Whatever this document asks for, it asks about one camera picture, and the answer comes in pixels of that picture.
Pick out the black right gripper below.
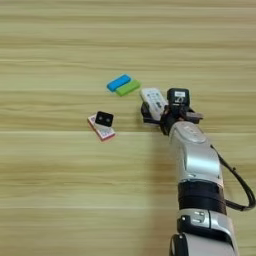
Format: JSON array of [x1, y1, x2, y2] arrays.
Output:
[[140, 101, 205, 136]]

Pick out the white remote control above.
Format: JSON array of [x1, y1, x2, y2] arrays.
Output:
[[139, 87, 169, 121]]

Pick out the small black square object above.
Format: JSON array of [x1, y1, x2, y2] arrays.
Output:
[[94, 110, 115, 128]]

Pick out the red white card box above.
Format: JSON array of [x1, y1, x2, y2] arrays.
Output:
[[86, 113, 117, 143]]

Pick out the green rectangular block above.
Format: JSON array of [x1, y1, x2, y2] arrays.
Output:
[[115, 79, 142, 98]]

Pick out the blue rectangular block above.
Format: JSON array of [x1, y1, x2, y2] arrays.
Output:
[[106, 73, 132, 93]]

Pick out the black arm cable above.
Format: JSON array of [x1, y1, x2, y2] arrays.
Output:
[[209, 144, 256, 212]]

